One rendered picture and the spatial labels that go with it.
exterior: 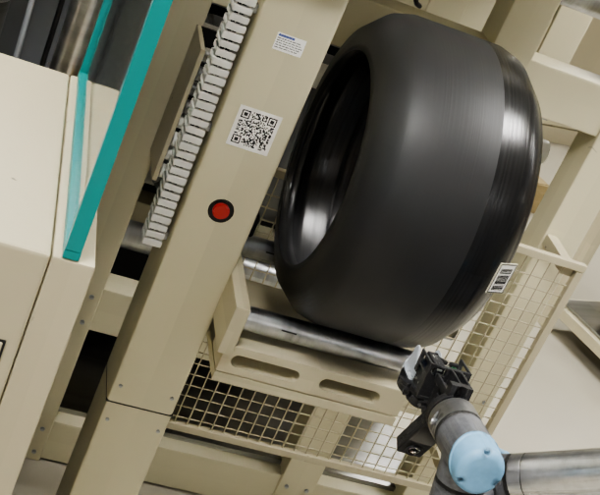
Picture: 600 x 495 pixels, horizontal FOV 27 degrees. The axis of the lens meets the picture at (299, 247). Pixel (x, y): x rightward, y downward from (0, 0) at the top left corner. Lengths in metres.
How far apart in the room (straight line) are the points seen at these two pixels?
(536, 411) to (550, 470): 2.54
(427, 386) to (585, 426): 2.61
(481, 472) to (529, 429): 2.53
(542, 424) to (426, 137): 2.49
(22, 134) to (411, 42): 0.73
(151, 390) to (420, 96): 0.77
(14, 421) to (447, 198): 0.81
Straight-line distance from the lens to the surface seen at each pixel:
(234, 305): 2.12
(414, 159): 1.96
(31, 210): 1.46
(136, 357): 2.28
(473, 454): 1.74
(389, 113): 1.99
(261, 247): 2.42
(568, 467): 1.86
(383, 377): 2.28
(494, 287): 2.08
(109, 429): 2.38
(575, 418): 4.51
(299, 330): 2.19
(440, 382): 1.90
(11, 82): 1.78
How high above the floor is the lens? 1.94
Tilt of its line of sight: 24 degrees down
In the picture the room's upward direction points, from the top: 24 degrees clockwise
